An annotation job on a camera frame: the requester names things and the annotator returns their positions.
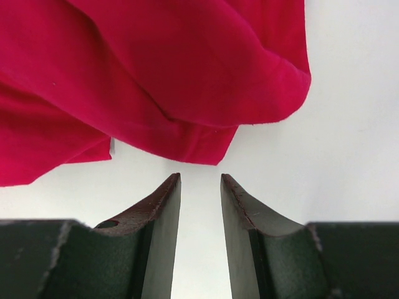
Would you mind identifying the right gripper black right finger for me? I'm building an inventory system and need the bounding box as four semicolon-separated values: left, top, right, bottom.
221;174;398;298

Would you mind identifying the crimson red t shirt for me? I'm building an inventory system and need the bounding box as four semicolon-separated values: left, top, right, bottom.
1;1;311;187

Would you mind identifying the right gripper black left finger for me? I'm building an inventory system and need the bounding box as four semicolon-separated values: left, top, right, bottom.
1;173;181;298

